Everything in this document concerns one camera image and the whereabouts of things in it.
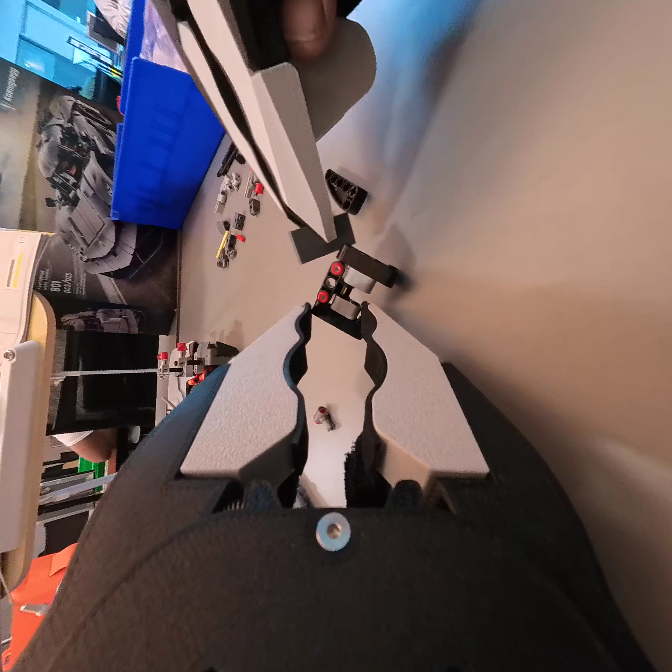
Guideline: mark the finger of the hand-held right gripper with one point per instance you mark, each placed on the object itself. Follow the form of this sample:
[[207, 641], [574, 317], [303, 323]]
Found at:
[[210, 89], [288, 136]]

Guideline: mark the dark grey lego tile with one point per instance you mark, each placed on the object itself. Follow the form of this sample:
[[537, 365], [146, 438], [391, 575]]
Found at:
[[315, 246]]

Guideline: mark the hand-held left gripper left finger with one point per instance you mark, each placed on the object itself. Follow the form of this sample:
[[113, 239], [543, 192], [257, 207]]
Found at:
[[241, 420]]

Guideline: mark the pile of loose lego pieces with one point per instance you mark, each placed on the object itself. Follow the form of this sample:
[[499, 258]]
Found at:
[[240, 220]]

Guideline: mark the small black lego assembly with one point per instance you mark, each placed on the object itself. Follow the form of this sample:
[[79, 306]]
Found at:
[[367, 262]]

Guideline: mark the grey and red lego pin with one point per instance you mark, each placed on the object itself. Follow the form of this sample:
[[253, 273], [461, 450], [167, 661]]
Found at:
[[324, 417]]

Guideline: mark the white plastic device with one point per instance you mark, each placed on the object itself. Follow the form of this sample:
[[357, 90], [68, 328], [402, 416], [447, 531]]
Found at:
[[21, 446]]

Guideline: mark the black curved lego beam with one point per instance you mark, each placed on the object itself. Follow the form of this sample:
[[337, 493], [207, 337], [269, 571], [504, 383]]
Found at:
[[346, 191]]

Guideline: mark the person's right hand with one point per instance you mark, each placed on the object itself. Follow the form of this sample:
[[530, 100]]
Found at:
[[309, 26]]

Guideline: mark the orange cloth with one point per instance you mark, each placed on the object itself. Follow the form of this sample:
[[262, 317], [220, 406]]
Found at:
[[42, 603]]

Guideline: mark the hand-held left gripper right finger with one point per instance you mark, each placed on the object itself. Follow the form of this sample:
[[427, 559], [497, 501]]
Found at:
[[425, 420]]

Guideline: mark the lego set box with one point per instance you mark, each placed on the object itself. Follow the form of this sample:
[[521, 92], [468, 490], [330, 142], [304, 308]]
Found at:
[[78, 157]]

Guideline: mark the lego car chassis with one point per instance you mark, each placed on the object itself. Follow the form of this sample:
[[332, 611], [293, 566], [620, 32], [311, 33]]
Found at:
[[210, 353]]

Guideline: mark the clear plastic bags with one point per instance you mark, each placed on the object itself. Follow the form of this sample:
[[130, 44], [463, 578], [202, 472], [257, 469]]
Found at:
[[162, 31]]

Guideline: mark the blue plastic bin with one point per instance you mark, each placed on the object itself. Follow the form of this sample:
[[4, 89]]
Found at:
[[157, 157]]

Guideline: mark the instruction booklet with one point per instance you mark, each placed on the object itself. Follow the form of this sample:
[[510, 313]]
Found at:
[[21, 273]]

